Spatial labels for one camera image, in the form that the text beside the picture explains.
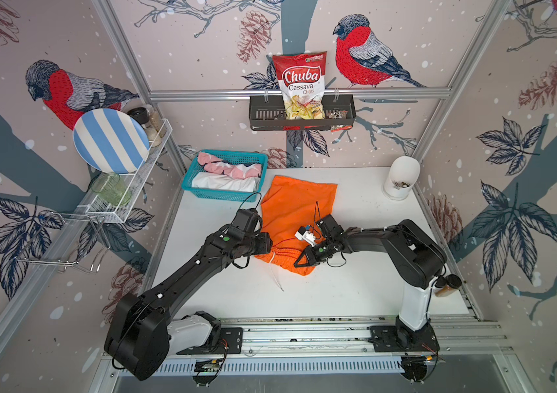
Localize teal plastic basket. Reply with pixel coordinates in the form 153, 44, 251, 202
182, 150, 269, 201

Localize black wall shelf basket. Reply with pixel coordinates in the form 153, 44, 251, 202
248, 95, 356, 131

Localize pink patterned garment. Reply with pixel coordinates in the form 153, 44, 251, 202
197, 152, 262, 179

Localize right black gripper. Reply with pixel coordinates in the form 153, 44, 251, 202
291, 238, 333, 268

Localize dark lid spice jar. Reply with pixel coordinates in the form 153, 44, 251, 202
127, 106, 161, 147

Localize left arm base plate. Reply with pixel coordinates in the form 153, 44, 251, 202
178, 327, 243, 355

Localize clear spice jar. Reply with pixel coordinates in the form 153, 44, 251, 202
145, 105, 167, 147

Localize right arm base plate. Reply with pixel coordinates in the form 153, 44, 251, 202
368, 324, 440, 353

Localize white ceramic holder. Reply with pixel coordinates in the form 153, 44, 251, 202
382, 157, 420, 201

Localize aluminium mounting rail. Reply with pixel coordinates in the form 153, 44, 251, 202
221, 315, 514, 357

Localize green glass cup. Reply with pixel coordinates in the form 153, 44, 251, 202
90, 173, 132, 206

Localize blue striped plate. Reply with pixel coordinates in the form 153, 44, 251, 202
73, 108, 150, 175

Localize orange garment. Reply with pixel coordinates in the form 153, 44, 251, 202
257, 175, 337, 276

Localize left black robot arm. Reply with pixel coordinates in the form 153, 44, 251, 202
104, 208, 272, 381

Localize red Chuba chips bag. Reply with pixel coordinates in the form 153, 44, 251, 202
273, 52, 327, 121

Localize white shorts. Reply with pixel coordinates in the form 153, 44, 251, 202
191, 172, 260, 193

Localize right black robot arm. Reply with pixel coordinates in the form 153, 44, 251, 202
293, 215, 446, 348

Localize white wire wall rack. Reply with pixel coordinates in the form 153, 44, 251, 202
13, 119, 174, 273

